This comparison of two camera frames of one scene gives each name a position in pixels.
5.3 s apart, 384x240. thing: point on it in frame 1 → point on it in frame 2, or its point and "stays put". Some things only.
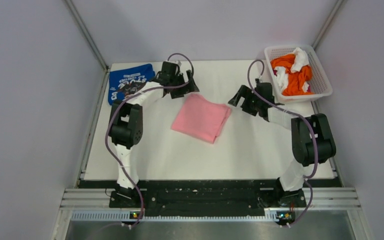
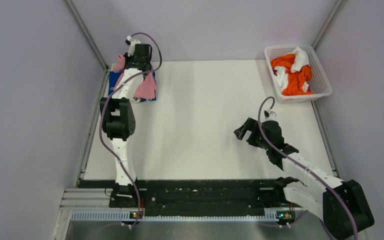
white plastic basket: (321, 85) stays put
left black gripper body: (178, 79) → (128, 59)
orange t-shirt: (296, 79) stays put
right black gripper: (244, 91) → (252, 124)
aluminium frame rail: (86, 34) stays put
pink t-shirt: (201, 119) → (146, 90)
